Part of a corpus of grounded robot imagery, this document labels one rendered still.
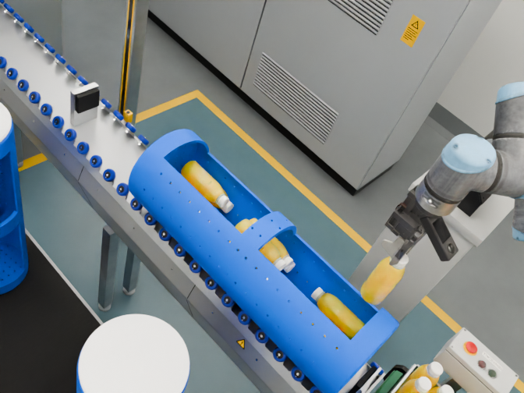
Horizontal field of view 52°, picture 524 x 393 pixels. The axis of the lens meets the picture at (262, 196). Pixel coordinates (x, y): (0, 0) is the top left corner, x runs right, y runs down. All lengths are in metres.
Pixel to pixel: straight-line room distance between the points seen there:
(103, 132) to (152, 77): 1.81
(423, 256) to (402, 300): 0.29
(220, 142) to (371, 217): 1.07
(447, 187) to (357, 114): 2.10
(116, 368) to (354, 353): 0.60
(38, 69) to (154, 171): 0.88
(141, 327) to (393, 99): 1.99
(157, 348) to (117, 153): 0.82
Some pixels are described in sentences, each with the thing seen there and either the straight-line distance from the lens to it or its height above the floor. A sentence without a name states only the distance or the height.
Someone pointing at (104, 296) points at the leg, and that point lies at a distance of 2.59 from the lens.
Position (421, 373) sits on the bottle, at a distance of 1.72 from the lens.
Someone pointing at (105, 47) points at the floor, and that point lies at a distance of 4.08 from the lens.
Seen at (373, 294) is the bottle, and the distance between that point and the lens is 1.44.
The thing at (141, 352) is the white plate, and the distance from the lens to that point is 1.50.
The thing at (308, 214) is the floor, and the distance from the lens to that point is 3.30.
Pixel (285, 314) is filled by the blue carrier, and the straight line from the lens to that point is 1.47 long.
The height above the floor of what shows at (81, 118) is 0.96.
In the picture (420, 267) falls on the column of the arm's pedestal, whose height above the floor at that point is 0.79.
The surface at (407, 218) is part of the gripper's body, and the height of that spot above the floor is 1.57.
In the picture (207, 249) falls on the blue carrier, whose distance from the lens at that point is 1.56.
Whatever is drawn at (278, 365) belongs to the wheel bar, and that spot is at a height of 0.93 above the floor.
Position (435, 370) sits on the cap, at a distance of 1.70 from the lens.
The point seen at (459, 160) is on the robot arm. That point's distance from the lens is 1.10.
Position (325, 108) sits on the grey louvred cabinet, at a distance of 3.33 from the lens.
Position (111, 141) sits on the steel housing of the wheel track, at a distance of 2.08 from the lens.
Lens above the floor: 2.40
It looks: 47 degrees down
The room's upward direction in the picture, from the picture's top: 22 degrees clockwise
